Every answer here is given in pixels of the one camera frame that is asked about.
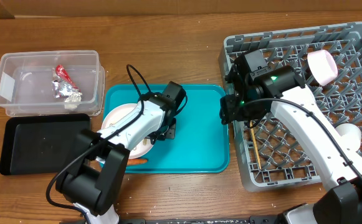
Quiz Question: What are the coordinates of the wooden chopstick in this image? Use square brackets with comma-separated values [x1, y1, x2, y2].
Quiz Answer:
[250, 128, 262, 170]

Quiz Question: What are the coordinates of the orange carrot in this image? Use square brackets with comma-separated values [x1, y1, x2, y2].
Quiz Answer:
[127, 158, 148, 166]

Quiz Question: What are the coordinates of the pink dinner plate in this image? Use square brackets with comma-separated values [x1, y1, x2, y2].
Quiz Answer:
[101, 103, 153, 159]

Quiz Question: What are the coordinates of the white tissue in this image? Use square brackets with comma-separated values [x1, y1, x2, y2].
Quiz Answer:
[64, 92, 82, 110]

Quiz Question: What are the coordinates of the pink rimmed bowl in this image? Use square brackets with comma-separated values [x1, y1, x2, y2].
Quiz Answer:
[307, 50, 338, 86]

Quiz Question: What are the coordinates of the red foil snack wrapper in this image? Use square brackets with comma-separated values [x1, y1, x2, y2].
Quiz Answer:
[52, 65, 82, 98]

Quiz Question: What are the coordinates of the small white cup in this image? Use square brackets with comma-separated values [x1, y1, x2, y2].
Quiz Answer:
[335, 123, 361, 152]

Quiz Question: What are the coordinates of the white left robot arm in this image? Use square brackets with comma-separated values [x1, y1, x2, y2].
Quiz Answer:
[49, 82, 188, 223]

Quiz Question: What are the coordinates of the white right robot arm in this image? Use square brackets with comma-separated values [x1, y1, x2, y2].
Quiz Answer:
[220, 50, 362, 223]

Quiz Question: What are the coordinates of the grey dishwasher rack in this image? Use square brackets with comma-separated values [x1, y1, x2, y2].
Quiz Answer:
[218, 22, 362, 192]

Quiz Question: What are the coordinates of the teal serving tray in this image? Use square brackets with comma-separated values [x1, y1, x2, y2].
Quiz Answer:
[105, 85, 229, 174]

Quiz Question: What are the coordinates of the black tray bin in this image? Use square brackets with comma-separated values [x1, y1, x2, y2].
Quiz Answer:
[0, 113, 91, 175]

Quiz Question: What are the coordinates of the clear plastic bin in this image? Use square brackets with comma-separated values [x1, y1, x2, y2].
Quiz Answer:
[0, 50, 105, 116]

